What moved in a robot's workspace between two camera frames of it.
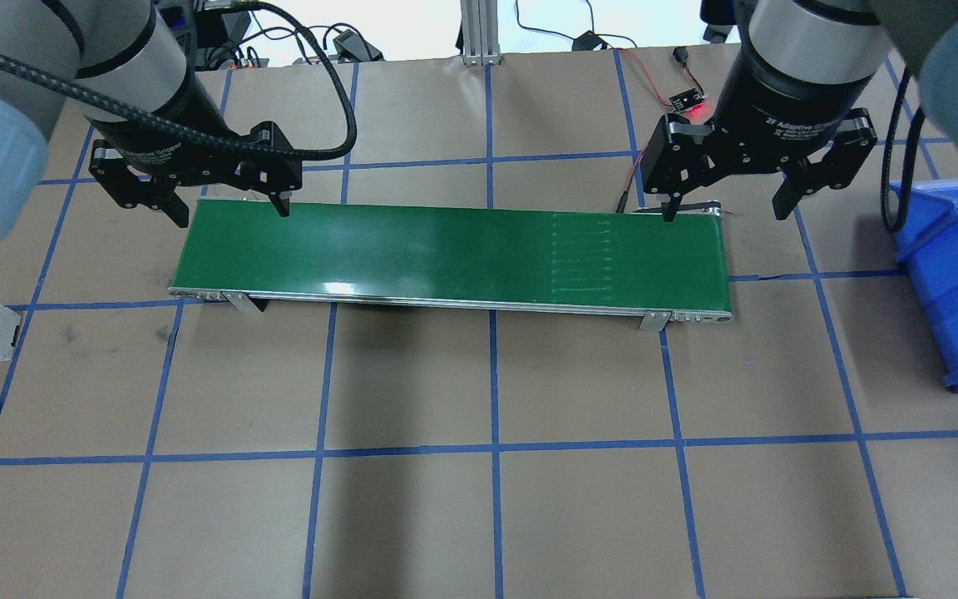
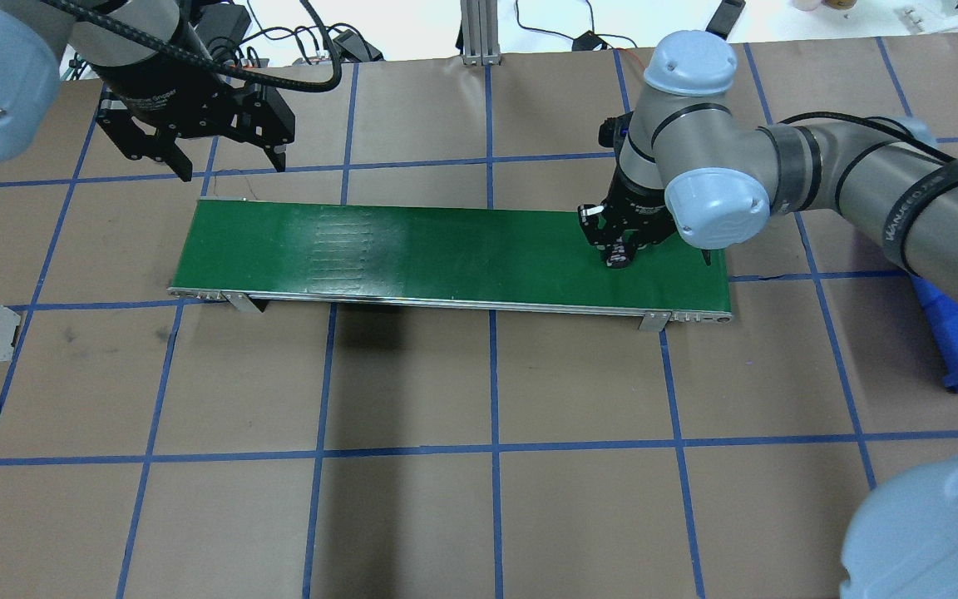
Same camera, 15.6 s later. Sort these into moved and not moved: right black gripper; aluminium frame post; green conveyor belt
Moved: right black gripper
Not moved: green conveyor belt; aluminium frame post
